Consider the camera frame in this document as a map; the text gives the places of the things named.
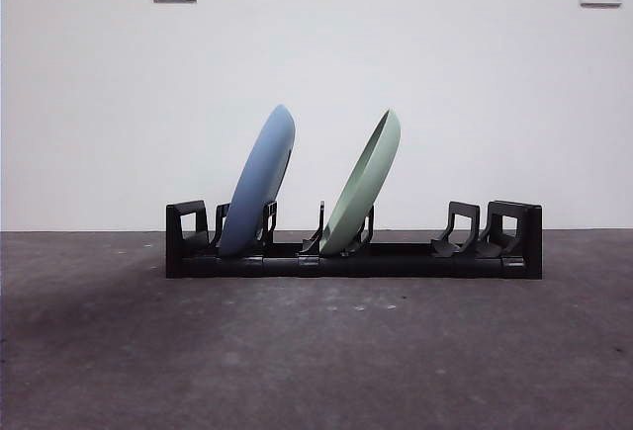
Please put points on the pale green plate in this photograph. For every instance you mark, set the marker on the pale green plate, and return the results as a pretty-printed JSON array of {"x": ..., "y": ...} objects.
[{"x": 366, "y": 178}]

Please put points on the black plate rack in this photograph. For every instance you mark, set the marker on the black plate rack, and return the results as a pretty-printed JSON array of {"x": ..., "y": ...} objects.
[{"x": 395, "y": 264}]

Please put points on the blue plate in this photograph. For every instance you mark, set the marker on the blue plate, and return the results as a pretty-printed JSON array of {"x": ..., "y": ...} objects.
[{"x": 262, "y": 178}]

